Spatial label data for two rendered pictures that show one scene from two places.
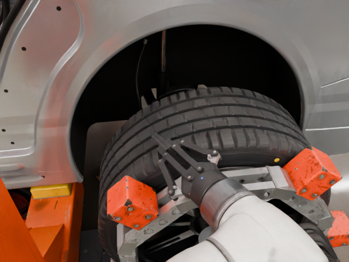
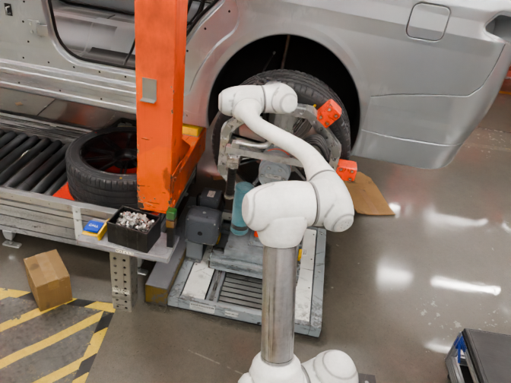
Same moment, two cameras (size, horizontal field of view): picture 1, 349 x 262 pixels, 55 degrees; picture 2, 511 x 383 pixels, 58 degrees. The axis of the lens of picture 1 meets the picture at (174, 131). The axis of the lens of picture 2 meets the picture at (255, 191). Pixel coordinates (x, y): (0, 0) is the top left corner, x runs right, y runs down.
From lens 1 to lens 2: 1.45 m
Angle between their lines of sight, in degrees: 13
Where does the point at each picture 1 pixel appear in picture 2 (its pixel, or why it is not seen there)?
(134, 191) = not seen: hidden behind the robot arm
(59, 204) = (189, 138)
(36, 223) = not seen: hidden behind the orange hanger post
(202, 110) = (285, 75)
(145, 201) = not seen: hidden behind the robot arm
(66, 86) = (219, 55)
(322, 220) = (333, 147)
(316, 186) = (327, 116)
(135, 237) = (231, 124)
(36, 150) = (189, 93)
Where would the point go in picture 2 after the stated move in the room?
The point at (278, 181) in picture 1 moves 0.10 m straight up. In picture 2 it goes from (308, 109) to (312, 87)
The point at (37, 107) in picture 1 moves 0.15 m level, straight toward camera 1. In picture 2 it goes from (199, 65) to (201, 76)
